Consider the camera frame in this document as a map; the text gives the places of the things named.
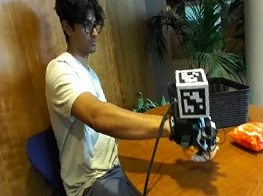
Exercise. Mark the tan and white soft toy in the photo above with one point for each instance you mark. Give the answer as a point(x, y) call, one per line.
point(200, 154)

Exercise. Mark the dark woven basket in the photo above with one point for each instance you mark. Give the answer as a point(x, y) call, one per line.
point(228, 102)

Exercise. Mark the white cube of black markers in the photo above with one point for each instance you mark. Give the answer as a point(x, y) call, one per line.
point(192, 96)

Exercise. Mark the orange snack bag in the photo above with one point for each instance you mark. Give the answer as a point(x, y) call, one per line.
point(254, 135)

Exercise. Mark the small green plant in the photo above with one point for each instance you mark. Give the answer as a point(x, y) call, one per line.
point(146, 104)

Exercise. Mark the large palm plant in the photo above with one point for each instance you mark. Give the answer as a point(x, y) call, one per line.
point(205, 35)

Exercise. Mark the the person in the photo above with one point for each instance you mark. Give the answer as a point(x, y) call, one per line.
point(75, 127)

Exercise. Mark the black eyeglasses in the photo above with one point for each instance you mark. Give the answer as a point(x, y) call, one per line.
point(92, 26)

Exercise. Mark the blue chair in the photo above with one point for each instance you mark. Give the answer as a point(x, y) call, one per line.
point(44, 160)

